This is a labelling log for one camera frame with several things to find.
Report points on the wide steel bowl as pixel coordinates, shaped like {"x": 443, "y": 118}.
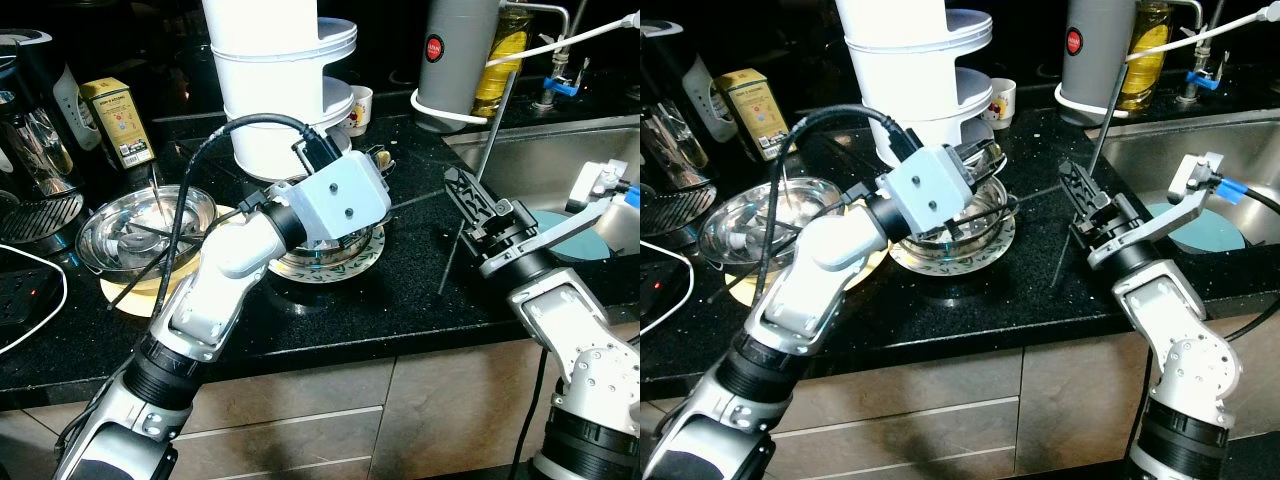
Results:
{"x": 760, "y": 215}
{"x": 140, "y": 215}

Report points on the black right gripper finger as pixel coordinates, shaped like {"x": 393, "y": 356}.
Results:
{"x": 1086, "y": 190}
{"x": 472, "y": 198}

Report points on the white printed mug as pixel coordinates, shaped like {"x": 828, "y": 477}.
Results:
{"x": 1002, "y": 103}
{"x": 360, "y": 110}

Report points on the dark chopstick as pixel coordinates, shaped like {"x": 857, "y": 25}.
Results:
{"x": 1035, "y": 194}
{"x": 497, "y": 130}
{"x": 150, "y": 276}
{"x": 415, "y": 199}
{"x": 745, "y": 275}
{"x": 1110, "y": 120}

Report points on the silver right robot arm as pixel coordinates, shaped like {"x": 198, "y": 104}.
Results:
{"x": 1180, "y": 340}
{"x": 570, "y": 340}

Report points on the black power strip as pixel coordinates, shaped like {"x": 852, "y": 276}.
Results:
{"x": 655, "y": 292}
{"x": 20, "y": 300}

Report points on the glass coffee carafe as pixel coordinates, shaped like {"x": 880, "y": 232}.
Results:
{"x": 678, "y": 145}
{"x": 40, "y": 150}

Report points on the pale yellow plate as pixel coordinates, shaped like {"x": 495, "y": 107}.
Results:
{"x": 135, "y": 295}
{"x": 870, "y": 268}

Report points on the light blue plate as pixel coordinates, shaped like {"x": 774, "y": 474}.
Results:
{"x": 575, "y": 245}
{"x": 1215, "y": 235}

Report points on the yellow tea box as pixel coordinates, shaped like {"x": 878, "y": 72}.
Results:
{"x": 118, "y": 120}
{"x": 750, "y": 110}

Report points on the grey cabinet door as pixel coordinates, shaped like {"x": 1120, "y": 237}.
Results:
{"x": 1080, "y": 390}
{"x": 460, "y": 410}

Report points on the grey drawer front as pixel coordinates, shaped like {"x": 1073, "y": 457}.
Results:
{"x": 920, "y": 435}
{"x": 300, "y": 395}
{"x": 290, "y": 445}
{"x": 920, "y": 385}

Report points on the white tiered plastic container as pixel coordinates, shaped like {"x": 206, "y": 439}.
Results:
{"x": 900, "y": 70}
{"x": 270, "y": 80}

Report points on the grey cylinder canister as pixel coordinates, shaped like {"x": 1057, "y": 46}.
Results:
{"x": 1095, "y": 60}
{"x": 455, "y": 60}

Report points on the white patterned plate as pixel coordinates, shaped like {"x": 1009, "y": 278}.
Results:
{"x": 990, "y": 257}
{"x": 350, "y": 268}

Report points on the yellow oil bottle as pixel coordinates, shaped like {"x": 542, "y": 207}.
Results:
{"x": 505, "y": 50}
{"x": 1150, "y": 50}

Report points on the black coffee machine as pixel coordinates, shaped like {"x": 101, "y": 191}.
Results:
{"x": 40, "y": 220}
{"x": 670, "y": 210}

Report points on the stainless steel sink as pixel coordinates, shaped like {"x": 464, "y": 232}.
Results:
{"x": 540, "y": 160}
{"x": 1150, "y": 150}

